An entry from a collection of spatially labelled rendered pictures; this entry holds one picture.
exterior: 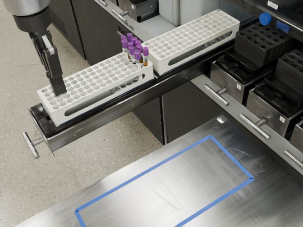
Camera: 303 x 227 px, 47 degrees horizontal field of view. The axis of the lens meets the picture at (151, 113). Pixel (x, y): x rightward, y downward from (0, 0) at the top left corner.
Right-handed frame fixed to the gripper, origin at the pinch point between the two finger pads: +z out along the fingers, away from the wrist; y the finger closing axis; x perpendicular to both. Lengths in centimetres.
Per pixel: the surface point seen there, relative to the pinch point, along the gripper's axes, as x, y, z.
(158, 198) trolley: -4.3, -36.7, 8.4
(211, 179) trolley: -15.8, -39.5, 8.4
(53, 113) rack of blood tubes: 4.3, -5.0, 4.3
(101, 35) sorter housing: -42, 72, 43
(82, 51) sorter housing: -42, 109, 74
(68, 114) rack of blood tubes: 0.4, -2.2, 9.6
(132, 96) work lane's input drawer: -16.4, -6.5, 9.9
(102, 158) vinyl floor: -16, 41, 90
